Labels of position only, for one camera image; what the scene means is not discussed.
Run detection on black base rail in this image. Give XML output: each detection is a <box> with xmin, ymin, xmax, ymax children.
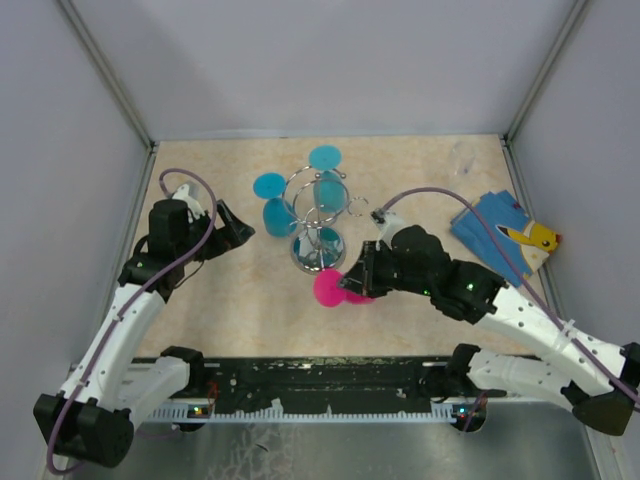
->
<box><xmin>193</xmin><ymin>356</ymin><xmax>478</xmax><ymax>415</ymax></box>

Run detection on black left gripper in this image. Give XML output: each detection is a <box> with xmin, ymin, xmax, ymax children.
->
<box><xmin>176</xmin><ymin>199</ymin><xmax>255</xmax><ymax>264</ymax></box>

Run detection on clear wine glass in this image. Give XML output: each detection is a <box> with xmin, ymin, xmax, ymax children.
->
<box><xmin>451</xmin><ymin>141</ymin><xmax>476</xmax><ymax>178</ymax></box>

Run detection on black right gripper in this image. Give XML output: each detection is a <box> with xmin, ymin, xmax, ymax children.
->
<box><xmin>338</xmin><ymin>240</ymin><xmax>433</xmax><ymax>298</ymax></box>

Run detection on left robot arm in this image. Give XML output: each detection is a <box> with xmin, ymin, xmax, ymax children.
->
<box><xmin>33</xmin><ymin>199</ymin><xmax>255</xmax><ymax>468</ymax></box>

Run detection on chrome wine glass rack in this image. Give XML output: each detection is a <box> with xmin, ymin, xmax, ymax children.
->
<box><xmin>282</xmin><ymin>165</ymin><xmax>369</xmax><ymax>275</ymax></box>

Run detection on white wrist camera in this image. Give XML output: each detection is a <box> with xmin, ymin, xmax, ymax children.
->
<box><xmin>370</xmin><ymin>208</ymin><xmax>407</xmax><ymax>247</ymax></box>
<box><xmin>171</xmin><ymin>182</ymin><xmax>205</xmax><ymax>219</ymax></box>

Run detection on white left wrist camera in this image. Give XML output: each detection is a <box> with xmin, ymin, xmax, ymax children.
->
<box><xmin>171</xmin><ymin>182</ymin><xmax>205</xmax><ymax>219</ymax></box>

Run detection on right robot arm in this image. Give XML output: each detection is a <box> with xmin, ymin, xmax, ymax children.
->
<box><xmin>339</xmin><ymin>225</ymin><xmax>639</xmax><ymax>436</ymax></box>

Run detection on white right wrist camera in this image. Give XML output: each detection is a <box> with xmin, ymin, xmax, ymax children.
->
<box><xmin>370</xmin><ymin>208</ymin><xmax>407</xmax><ymax>247</ymax></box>

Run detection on blue wine glass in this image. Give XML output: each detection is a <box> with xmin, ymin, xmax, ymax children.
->
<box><xmin>253</xmin><ymin>172</ymin><xmax>292</xmax><ymax>238</ymax></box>
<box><xmin>309</xmin><ymin>145</ymin><xmax>347</xmax><ymax>214</ymax></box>

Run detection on blue Pikachu cloth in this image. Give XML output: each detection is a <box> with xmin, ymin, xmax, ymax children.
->
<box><xmin>451</xmin><ymin>190</ymin><xmax>562</xmax><ymax>287</ymax></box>

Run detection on pink wine glass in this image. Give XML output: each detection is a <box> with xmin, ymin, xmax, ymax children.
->
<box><xmin>312</xmin><ymin>269</ymin><xmax>374</xmax><ymax>308</ymax></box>

